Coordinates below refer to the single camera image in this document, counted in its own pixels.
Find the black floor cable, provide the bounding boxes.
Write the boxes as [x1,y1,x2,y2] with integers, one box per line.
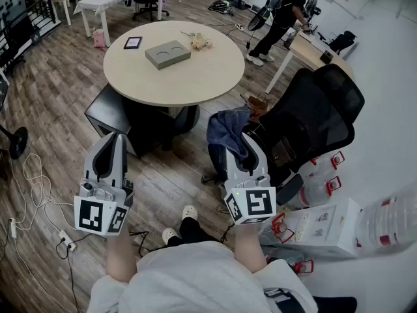
[55,233,95,313]

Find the person's left forearm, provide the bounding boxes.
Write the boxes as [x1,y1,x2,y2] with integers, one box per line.
[104,230,137,283]

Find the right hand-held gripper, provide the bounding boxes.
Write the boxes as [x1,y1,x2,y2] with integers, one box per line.
[223,131,278,226]

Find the black panel with yellow marks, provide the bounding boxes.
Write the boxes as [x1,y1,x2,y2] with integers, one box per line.
[0,73,10,112]

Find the black picture frame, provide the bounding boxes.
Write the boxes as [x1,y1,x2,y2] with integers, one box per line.
[123,36,143,50]

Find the black metal railing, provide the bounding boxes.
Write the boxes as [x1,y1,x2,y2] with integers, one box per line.
[0,0,61,74]

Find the white water dispenser carton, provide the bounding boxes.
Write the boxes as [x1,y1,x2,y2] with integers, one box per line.
[280,197,362,260]

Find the white clog shoe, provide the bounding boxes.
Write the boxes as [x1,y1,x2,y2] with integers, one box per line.
[162,228,179,245]
[181,205,199,222]

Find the brown leather bag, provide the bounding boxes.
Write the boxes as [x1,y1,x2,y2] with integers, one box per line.
[272,136,298,168]

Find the black mesh office chair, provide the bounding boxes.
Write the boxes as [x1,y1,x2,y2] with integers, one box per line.
[242,63,366,207]

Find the black round stand base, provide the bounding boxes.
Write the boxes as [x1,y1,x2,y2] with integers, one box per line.
[0,124,29,161]

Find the dark blue cloth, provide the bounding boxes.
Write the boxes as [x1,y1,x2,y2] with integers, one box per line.
[206,106,253,184]

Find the person's right forearm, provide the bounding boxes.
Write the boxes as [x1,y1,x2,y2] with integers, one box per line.
[233,222,268,275]

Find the white floor cable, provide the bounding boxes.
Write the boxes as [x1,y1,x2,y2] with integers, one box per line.
[8,153,76,231]

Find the black table pedestal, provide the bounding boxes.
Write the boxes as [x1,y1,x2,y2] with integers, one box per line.
[175,104,201,135]

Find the black swivel chair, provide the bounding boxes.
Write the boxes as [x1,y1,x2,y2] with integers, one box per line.
[132,0,170,22]

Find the pale flower bouquet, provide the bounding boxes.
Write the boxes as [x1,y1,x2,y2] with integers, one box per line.
[180,31,214,52]

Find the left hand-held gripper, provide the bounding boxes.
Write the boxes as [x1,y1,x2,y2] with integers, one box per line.
[74,131,135,239]

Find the pink bag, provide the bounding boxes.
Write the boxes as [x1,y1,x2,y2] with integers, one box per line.
[93,28,108,48]

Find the brown paper bag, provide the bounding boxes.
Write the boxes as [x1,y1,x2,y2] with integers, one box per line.
[246,92,272,119]

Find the person's light grey shirt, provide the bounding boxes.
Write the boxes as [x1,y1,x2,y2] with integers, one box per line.
[86,241,319,313]

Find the person's black trousers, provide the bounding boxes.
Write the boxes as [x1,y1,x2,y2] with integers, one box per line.
[167,216,225,248]

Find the black strap with buckle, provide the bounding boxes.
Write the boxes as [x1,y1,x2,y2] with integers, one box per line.
[263,287,358,313]

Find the wooden desk with white legs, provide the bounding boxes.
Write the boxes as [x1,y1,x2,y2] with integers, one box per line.
[265,31,356,94]

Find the coiled black green cables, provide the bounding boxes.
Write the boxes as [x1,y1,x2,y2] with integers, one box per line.
[208,0,234,16]

